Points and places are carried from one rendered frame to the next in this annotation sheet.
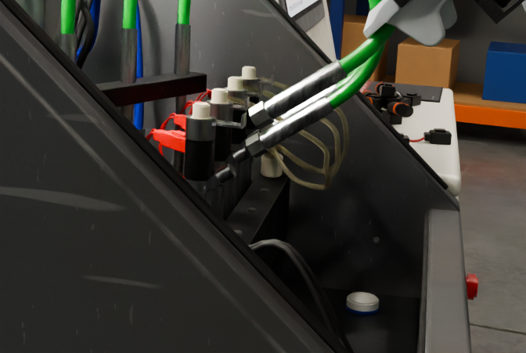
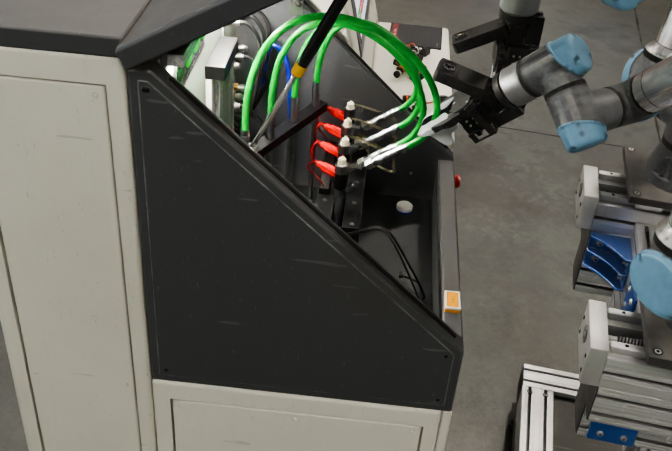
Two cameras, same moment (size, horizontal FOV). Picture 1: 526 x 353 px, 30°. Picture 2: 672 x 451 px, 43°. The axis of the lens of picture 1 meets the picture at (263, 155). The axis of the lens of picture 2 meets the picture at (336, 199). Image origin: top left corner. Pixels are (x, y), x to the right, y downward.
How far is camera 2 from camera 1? 0.96 m
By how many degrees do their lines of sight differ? 22
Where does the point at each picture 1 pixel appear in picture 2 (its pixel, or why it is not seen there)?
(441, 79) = not seen: outside the picture
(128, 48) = (294, 107)
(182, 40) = (316, 90)
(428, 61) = not seen: outside the picture
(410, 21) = (439, 136)
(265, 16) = (356, 68)
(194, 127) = (339, 170)
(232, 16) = (339, 67)
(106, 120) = (341, 239)
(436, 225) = (442, 175)
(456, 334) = (453, 257)
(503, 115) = not seen: outside the picture
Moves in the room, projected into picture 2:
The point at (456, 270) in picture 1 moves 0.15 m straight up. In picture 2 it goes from (452, 212) to (462, 154)
